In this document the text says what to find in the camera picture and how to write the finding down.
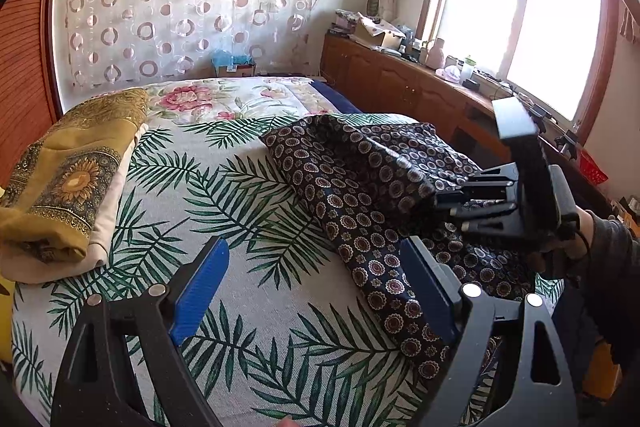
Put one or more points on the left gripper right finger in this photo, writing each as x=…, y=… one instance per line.
x=437, y=289

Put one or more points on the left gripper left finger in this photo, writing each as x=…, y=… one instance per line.
x=193, y=287

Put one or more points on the navy patterned silk shirt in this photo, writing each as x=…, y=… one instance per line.
x=365, y=178

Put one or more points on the person's right forearm sleeve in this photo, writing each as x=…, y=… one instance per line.
x=610, y=287

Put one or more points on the person's right hand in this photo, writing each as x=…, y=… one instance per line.
x=579, y=246

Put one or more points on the long wooden sideboard cabinet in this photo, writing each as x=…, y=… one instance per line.
x=379, y=83

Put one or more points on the palm leaf bed sheet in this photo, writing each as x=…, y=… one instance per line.
x=313, y=320

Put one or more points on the green cap bottle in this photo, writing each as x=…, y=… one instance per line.
x=468, y=68

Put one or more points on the pink vase bottle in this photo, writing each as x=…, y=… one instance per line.
x=436, y=55

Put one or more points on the mustard patterned folded cloth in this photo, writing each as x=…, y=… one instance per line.
x=57, y=187

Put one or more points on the yellow Pikachu plush toy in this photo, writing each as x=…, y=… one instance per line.
x=6, y=308

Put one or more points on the small box with blue cloth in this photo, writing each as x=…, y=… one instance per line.
x=227, y=65

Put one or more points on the open cardboard box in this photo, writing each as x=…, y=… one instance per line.
x=381, y=34

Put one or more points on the wooden slatted wardrobe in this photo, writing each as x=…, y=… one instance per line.
x=29, y=98

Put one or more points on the window with wooden frame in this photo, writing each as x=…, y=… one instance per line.
x=520, y=16

